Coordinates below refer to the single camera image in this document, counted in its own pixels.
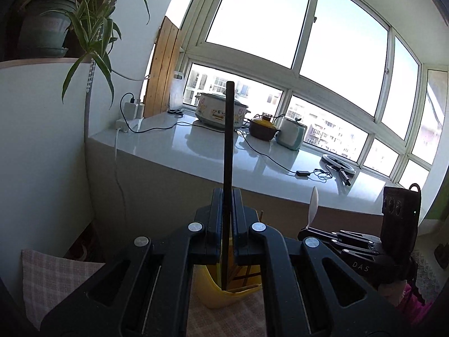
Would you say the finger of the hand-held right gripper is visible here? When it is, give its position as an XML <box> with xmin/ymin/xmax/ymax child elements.
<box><xmin>298</xmin><ymin>228</ymin><xmax>382</xmax><ymax>245</ymax></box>
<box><xmin>330</xmin><ymin>240</ymin><xmax>382</xmax><ymax>256</ymax></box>

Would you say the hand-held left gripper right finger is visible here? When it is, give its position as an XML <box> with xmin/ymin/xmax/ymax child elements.
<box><xmin>232</xmin><ymin>188</ymin><xmax>407</xmax><ymax>337</ymax></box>

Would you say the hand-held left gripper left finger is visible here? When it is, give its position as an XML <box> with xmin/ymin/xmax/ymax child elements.
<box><xmin>39</xmin><ymin>188</ymin><xmax>225</xmax><ymax>337</ymax></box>

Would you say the clear plastic spoon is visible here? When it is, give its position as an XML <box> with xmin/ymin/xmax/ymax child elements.
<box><xmin>306</xmin><ymin>186</ymin><xmax>320</xmax><ymax>231</ymax></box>

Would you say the yellow plastic utensil container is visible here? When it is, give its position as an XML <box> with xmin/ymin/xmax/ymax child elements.
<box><xmin>194</xmin><ymin>235</ymin><xmax>263</xmax><ymax>309</ymax></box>

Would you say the black chopstick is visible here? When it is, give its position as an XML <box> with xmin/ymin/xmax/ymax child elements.
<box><xmin>221</xmin><ymin>81</ymin><xmax>235</xmax><ymax>291</ymax></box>

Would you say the person's right forearm pink sleeve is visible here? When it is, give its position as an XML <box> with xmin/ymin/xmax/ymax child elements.
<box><xmin>396</xmin><ymin>280</ymin><xmax>437</xmax><ymax>328</ymax></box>

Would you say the person's right hand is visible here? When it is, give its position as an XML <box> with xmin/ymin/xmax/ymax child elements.
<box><xmin>380</xmin><ymin>282</ymin><xmax>409</xmax><ymax>307</ymax></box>

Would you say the white lace cloth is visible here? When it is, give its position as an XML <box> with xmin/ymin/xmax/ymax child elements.
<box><xmin>409</xmin><ymin>233</ymin><xmax>446</xmax><ymax>306</ymax></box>

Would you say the white windowsill counter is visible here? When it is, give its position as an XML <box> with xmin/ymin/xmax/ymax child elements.
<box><xmin>86</xmin><ymin>110</ymin><xmax>427</xmax><ymax>253</ymax></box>

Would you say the brown yellow clay pot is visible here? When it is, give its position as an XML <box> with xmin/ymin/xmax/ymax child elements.
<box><xmin>248</xmin><ymin>115</ymin><xmax>281</xmax><ymax>142</ymax></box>

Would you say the mint green electric pot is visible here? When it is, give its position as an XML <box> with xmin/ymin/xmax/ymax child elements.
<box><xmin>274</xmin><ymin>117</ymin><xmax>308</xmax><ymax>151</ymax></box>

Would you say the white floral rice cooker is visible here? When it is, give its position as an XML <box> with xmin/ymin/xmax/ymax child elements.
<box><xmin>194</xmin><ymin>92</ymin><xmax>251</xmax><ymax>130</ymax></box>

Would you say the white power strip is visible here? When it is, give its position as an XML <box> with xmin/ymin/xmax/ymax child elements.
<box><xmin>115</xmin><ymin>117</ymin><xmax>143</xmax><ymax>134</ymax></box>

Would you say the brown wooden board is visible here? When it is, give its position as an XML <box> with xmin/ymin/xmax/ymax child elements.
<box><xmin>143</xmin><ymin>17</ymin><xmax>184</xmax><ymax>117</ymax></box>

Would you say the tall white cabinet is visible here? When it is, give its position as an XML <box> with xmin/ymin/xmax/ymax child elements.
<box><xmin>0</xmin><ymin>58</ymin><xmax>95</xmax><ymax>288</ymax></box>

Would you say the green spider plant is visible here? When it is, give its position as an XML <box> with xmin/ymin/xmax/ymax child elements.
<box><xmin>21</xmin><ymin>0</ymin><xmax>151</xmax><ymax>110</ymax></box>

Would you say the grey green plant pot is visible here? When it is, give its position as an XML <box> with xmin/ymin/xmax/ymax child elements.
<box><xmin>17</xmin><ymin>0</ymin><xmax>78</xmax><ymax>58</ymax></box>

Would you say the black power cable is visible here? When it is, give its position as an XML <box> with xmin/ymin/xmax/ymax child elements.
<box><xmin>235</xmin><ymin>129</ymin><xmax>334</xmax><ymax>183</ymax></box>

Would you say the white ring light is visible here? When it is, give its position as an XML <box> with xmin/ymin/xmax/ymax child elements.
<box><xmin>320</xmin><ymin>153</ymin><xmax>357</xmax><ymax>187</ymax></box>

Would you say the black charger cable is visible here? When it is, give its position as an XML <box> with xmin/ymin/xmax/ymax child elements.
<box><xmin>120</xmin><ymin>93</ymin><xmax>197</xmax><ymax>134</ymax></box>

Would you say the white window frame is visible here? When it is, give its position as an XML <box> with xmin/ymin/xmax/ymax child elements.
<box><xmin>140</xmin><ymin>0</ymin><xmax>449</xmax><ymax>191</ymax></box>

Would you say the hanging metal chain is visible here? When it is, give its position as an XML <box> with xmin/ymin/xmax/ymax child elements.
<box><xmin>85</xmin><ymin>0</ymin><xmax>127</xmax><ymax>94</ymax></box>

